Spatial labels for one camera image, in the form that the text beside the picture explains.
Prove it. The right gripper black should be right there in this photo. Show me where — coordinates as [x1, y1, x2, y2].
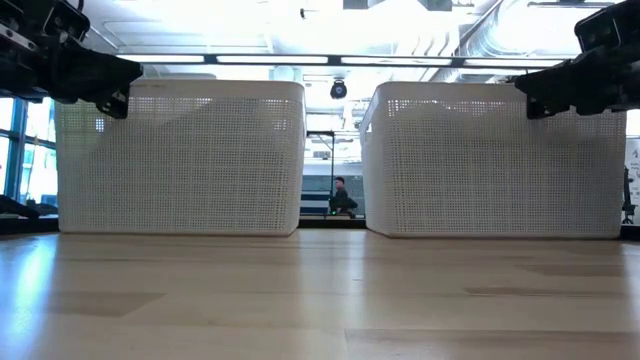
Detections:
[507, 42, 640, 121]

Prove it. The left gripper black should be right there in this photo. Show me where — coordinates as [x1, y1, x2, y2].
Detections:
[0, 47, 144, 120]

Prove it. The white woven plastic basket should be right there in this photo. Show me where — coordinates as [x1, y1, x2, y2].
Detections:
[359, 81, 629, 240]
[54, 78, 308, 238]

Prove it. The black floor stand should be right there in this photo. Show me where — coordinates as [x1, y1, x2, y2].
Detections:
[621, 166, 640, 226]

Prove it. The person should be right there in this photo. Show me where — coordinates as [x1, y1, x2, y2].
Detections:
[327, 175, 360, 219]

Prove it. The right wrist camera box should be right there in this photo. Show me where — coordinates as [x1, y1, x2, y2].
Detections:
[573, 2, 640, 51]

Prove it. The blue window frame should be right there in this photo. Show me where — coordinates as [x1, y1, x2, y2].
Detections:
[0, 97, 59, 214]

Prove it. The black metal table frame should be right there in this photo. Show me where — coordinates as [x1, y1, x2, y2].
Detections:
[0, 213, 640, 240]

